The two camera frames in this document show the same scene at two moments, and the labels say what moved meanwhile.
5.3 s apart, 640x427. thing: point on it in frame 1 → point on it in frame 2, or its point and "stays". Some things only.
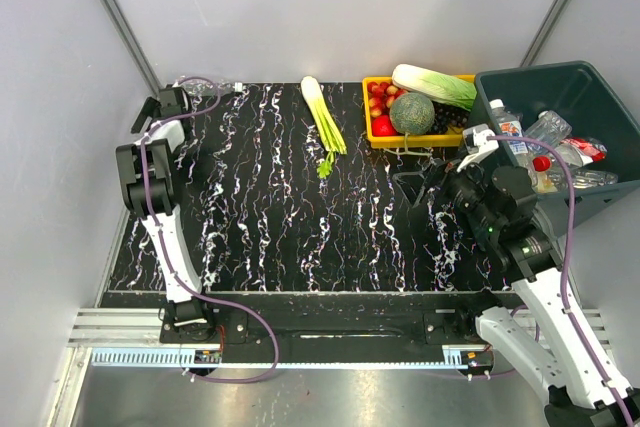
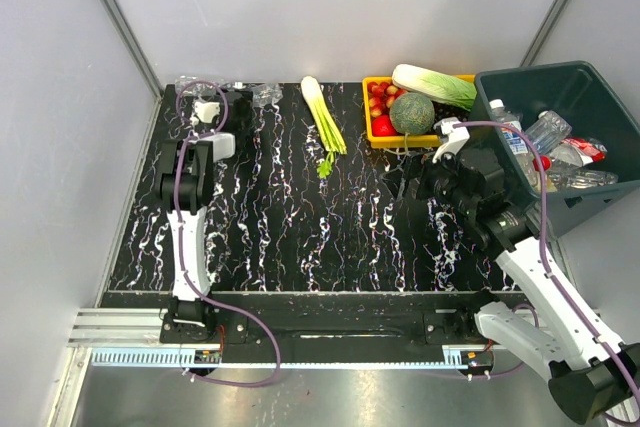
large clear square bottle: (544, 184) stays
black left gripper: (150, 110) → (246, 97)
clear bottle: (582, 179) stays
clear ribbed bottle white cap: (550, 127) stays
